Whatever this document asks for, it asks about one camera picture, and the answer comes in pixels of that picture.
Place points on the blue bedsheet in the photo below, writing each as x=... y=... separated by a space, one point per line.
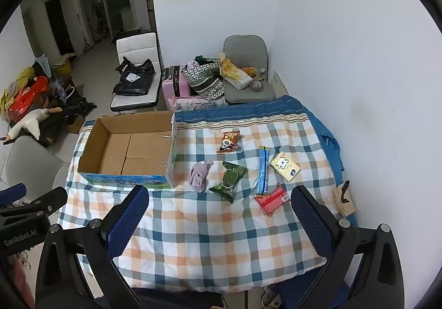
x=324 y=129

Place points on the small cardboard box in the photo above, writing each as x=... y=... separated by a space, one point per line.
x=75 y=124

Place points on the beige cloth bag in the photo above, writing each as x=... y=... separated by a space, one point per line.
x=347 y=203

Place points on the yellow snack bag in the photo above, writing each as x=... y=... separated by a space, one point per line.
x=229 y=70

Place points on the orange panda snack packet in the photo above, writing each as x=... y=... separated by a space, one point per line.
x=228 y=142

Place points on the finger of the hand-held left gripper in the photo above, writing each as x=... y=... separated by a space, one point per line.
x=12 y=191
x=48 y=202

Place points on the yellow cloth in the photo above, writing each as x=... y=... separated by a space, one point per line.
x=15 y=84

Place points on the white board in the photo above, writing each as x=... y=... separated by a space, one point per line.
x=280 y=84

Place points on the white goose plush toy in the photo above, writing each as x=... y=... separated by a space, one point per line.
x=32 y=120

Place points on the yellow tissue packet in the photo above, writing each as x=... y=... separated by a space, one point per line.
x=285 y=166

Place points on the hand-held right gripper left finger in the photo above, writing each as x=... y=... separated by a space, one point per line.
x=127 y=221

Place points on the grey office chair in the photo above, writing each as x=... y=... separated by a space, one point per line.
x=245 y=48

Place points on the brown tape roll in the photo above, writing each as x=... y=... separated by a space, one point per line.
x=257 y=85

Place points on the open cardboard box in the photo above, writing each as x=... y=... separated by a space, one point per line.
x=145 y=151

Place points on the black white patterned tote bag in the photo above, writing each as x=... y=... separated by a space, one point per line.
x=205 y=82

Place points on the red snack packet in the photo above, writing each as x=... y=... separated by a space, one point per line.
x=272 y=199

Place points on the sliding glass door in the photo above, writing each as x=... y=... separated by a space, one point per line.
x=103 y=8

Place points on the black plastic bag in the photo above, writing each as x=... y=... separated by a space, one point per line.
x=133 y=82

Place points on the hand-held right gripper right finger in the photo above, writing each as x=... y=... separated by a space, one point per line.
x=310 y=222

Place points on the white padded chair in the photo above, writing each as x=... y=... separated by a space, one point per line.
x=134 y=44

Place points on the blue stick packet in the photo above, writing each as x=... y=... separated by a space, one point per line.
x=263 y=170

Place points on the green wet wipes packet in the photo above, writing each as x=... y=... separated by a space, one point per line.
x=228 y=183

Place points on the yellow bin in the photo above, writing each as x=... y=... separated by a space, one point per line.
x=64 y=69

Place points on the purple sock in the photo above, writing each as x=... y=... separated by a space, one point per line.
x=199 y=176

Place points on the plaid blanket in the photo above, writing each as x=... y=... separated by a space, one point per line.
x=207 y=226

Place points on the red plastic bag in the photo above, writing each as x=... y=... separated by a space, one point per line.
x=29 y=94

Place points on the pink suitcase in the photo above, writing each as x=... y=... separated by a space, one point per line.
x=179 y=88

